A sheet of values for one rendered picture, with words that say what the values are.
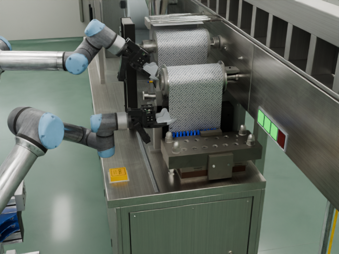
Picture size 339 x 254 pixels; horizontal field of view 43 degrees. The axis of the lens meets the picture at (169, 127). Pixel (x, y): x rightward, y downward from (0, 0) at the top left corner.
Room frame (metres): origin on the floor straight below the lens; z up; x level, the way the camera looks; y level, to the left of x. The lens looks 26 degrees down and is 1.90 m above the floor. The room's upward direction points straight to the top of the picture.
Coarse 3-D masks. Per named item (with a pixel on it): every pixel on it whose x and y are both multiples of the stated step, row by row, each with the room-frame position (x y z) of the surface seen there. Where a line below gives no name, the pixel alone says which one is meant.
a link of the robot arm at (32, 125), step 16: (32, 112) 1.35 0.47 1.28; (48, 112) 1.36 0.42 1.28; (16, 128) 1.33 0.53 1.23; (32, 128) 1.29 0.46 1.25; (48, 128) 1.29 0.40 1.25; (16, 144) 1.27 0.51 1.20; (32, 144) 1.25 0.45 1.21; (48, 144) 1.28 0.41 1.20; (16, 160) 1.22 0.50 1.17; (32, 160) 1.25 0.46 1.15; (0, 176) 1.18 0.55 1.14; (16, 176) 1.19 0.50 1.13; (0, 192) 1.14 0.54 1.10; (0, 208) 1.12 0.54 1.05
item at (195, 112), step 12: (180, 96) 1.70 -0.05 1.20; (192, 96) 1.71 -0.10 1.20; (204, 96) 1.72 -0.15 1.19; (216, 96) 1.73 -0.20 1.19; (180, 108) 1.70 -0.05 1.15; (192, 108) 1.71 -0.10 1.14; (204, 108) 1.72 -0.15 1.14; (216, 108) 1.73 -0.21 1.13; (180, 120) 1.70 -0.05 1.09; (192, 120) 1.71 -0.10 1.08; (204, 120) 1.72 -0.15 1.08; (216, 120) 1.73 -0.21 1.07
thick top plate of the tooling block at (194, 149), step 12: (228, 132) 1.70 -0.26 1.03; (168, 144) 1.59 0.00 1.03; (180, 144) 1.59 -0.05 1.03; (192, 144) 1.59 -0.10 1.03; (204, 144) 1.59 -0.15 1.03; (216, 144) 1.59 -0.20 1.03; (228, 144) 1.59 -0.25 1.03; (240, 144) 1.59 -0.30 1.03; (168, 156) 1.49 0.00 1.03; (180, 156) 1.49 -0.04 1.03; (192, 156) 1.50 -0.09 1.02; (204, 156) 1.51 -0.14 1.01; (240, 156) 1.55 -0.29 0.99; (252, 156) 1.56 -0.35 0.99; (168, 168) 1.48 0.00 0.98
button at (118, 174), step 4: (112, 168) 1.57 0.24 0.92; (116, 168) 1.57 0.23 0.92; (120, 168) 1.57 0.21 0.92; (124, 168) 1.57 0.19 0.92; (112, 172) 1.53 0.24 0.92; (116, 172) 1.53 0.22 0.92; (120, 172) 1.53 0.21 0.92; (124, 172) 1.53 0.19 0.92; (112, 176) 1.50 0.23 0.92; (116, 176) 1.50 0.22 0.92; (120, 176) 1.51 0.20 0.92; (124, 176) 1.51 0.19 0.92; (112, 180) 1.50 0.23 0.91; (116, 180) 1.50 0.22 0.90
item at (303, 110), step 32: (192, 0) 2.60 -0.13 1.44; (224, 32) 2.00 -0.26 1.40; (224, 64) 1.98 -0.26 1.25; (256, 64) 1.62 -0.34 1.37; (256, 96) 1.59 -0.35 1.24; (288, 96) 1.35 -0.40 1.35; (320, 96) 1.16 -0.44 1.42; (288, 128) 1.32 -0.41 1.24; (320, 128) 1.14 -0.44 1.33; (320, 160) 1.11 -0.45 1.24
